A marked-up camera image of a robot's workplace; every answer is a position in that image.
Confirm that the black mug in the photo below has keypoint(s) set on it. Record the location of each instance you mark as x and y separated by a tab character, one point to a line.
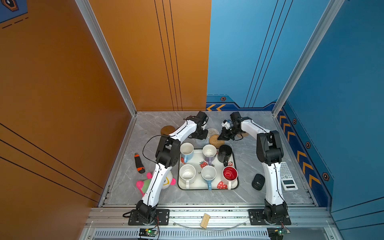
224	154

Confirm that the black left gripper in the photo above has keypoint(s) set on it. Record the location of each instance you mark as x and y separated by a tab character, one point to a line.
203	137

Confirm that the colourful plush toy with glasses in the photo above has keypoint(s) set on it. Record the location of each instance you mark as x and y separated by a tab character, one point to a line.
144	185

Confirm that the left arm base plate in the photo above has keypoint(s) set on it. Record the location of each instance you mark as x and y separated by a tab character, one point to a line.
161	218

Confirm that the tan rattan round coaster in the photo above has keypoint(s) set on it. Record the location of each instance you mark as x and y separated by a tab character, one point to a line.
215	142

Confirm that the aluminium corner post right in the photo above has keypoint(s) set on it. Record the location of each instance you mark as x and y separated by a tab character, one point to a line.
317	36

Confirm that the red inside white mug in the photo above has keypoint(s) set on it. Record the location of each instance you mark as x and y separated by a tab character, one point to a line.
229	176

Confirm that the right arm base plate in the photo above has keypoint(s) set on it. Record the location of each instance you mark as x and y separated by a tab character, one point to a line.
259	217

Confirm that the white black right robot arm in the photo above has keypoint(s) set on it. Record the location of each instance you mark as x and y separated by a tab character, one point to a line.
269	153

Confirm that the light blue mug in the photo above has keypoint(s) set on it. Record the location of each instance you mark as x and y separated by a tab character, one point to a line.
209	173
187	152

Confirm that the white calculator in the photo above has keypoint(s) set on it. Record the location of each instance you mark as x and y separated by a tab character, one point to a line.
287	179

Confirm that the black computer mouse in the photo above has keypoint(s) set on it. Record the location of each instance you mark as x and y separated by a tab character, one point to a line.
258	182

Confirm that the blue woven round coaster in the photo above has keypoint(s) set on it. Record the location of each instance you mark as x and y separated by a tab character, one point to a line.
202	142

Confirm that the green circuit board right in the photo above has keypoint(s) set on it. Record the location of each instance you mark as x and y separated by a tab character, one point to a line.
277	234

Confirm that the small wooden block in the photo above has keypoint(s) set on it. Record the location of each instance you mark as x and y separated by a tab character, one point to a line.
205	221

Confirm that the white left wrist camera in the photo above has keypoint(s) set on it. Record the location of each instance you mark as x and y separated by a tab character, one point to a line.
201	119

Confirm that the purple mug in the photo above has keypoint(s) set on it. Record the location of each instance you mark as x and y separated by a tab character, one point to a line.
209	152

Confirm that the aluminium corner post left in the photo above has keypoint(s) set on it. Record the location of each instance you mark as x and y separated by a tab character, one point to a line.
99	38

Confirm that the white strawberry serving tray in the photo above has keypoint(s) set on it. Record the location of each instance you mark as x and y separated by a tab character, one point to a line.
199	163

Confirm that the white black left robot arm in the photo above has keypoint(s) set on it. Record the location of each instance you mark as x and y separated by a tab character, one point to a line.
167	155

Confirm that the light brown wooden coaster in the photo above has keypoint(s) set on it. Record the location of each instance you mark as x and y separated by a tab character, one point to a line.
168	130

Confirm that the light blue mug front centre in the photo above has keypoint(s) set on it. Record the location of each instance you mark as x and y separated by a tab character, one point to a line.
209	173

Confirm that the cork coaster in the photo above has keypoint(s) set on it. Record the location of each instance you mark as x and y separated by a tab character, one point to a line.
242	135

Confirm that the white mug front left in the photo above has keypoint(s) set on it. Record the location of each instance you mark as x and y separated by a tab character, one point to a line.
187	175

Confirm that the aluminium corner post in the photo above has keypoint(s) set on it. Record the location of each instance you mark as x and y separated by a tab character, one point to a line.
317	36
99	38

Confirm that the green circuit board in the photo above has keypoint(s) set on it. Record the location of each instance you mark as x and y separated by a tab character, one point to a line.
148	233
277	234

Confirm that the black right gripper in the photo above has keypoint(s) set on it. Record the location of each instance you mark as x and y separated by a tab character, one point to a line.
224	135

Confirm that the green circuit board left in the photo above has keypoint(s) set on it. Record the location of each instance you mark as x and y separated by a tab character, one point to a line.
148	233

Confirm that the light blue mug back left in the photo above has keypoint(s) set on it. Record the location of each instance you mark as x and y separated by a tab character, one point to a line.
187	152

